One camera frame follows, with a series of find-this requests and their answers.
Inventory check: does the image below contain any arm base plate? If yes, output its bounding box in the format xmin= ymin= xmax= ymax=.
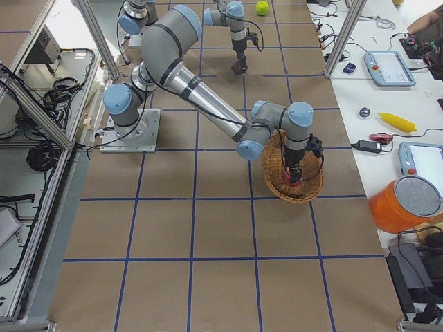
xmin=100 ymin=108 xmax=161 ymax=153

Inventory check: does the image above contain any teach pendant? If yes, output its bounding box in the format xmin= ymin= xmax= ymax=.
xmin=398 ymin=142 xmax=442 ymax=184
xmin=363 ymin=51 xmax=416 ymax=87

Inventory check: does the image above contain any aluminium frame post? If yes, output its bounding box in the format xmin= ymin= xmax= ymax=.
xmin=324 ymin=0 xmax=367 ymax=79

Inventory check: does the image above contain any upper teach pendant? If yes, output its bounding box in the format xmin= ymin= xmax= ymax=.
xmin=363 ymin=51 xmax=416 ymax=87

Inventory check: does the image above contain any yellow toy corn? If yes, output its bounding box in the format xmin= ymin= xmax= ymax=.
xmin=378 ymin=112 xmax=417 ymax=133

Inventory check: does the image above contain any black power adapter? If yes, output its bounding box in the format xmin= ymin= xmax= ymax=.
xmin=352 ymin=140 xmax=383 ymax=154

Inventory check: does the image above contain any woven wicker basket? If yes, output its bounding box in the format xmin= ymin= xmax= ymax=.
xmin=262 ymin=129 xmax=324 ymax=203

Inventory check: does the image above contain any dark red apple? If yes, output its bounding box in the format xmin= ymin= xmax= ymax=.
xmin=231 ymin=61 xmax=248 ymax=75

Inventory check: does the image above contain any lower teach pendant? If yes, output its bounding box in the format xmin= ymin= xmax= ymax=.
xmin=398 ymin=142 xmax=442 ymax=184

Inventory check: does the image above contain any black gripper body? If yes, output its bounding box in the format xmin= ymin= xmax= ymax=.
xmin=236 ymin=51 xmax=246 ymax=68
xmin=284 ymin=147 xmax=305 ymax=173

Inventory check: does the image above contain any green apple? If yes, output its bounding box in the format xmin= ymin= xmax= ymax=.
xmin=255 ymin=0 xmax=269 ymax=17

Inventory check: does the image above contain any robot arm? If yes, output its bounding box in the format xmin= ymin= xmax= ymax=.
xmin=118 ymin=1 xmax=252 ymax=75
xmin=103 ymin=4 xmax=314 ymax=186

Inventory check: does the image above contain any red yellow apple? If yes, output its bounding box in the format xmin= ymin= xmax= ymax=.
xmin=282 ymin=169 xmax=302 ymax=187

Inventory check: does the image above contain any orange bucket with grey lid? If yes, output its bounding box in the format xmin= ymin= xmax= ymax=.
xmin=369 ymin=176 xmax=442 ymax=234

